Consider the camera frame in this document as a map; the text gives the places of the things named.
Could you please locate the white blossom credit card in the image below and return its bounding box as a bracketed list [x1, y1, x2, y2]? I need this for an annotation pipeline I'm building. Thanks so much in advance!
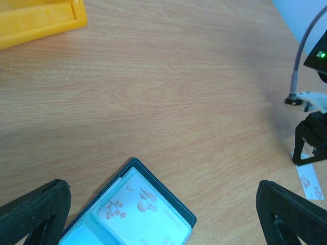
[296, 163, 324, 200]

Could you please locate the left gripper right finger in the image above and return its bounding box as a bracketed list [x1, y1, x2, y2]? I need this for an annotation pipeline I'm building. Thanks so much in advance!
[256, 180, 326, 244]

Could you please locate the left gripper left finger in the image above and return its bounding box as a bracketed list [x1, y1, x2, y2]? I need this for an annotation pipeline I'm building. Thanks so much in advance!
[1, 179, 71, 244]

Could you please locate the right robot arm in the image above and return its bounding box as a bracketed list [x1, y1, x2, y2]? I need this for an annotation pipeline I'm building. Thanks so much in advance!
[292, 34, 326, 166]

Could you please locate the blue card holder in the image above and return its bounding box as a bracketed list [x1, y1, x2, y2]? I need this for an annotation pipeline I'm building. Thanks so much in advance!
[59, 158, 197, 244]

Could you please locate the yellow plastic bin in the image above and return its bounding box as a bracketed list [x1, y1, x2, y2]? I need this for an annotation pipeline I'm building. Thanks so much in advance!
[1, 0, 87, 50]

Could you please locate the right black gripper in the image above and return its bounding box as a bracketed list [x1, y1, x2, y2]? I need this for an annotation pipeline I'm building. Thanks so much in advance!
[292, 112, 326, 164]

